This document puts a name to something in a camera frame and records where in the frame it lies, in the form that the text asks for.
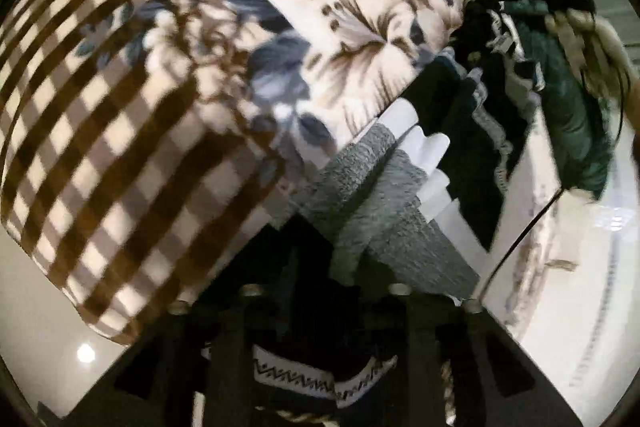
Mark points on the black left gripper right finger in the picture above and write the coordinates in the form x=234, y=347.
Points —
x=457, y=367

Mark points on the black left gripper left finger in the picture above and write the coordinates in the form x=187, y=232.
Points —
x=192, y=370

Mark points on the black grey white striped sweater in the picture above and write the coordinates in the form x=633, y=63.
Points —
x=324, y=333

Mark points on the person's right hand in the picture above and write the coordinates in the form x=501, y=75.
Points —
x=598, y=58

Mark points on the dark green plush blanket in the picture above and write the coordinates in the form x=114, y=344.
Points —
x=581, y=146

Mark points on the floral bed blanket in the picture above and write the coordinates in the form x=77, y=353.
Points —
x=144, y=143

